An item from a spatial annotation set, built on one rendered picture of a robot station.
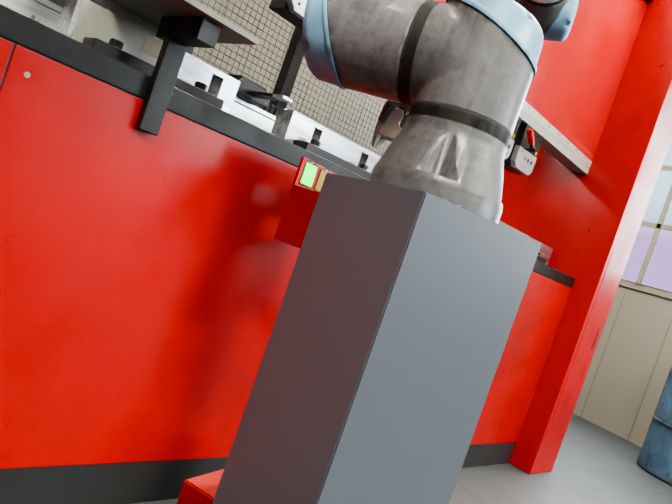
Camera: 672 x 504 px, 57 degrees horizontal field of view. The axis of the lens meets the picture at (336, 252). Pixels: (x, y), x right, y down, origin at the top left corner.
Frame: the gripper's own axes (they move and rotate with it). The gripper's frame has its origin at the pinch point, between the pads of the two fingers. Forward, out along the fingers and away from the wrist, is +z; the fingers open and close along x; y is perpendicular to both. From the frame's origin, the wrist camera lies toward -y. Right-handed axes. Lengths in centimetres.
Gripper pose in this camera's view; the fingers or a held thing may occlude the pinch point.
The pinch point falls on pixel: (374, 140)
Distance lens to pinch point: 128.6
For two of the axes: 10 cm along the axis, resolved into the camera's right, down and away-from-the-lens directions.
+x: 4.4, 1.2, 8.9
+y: 6.7, 6.1, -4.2
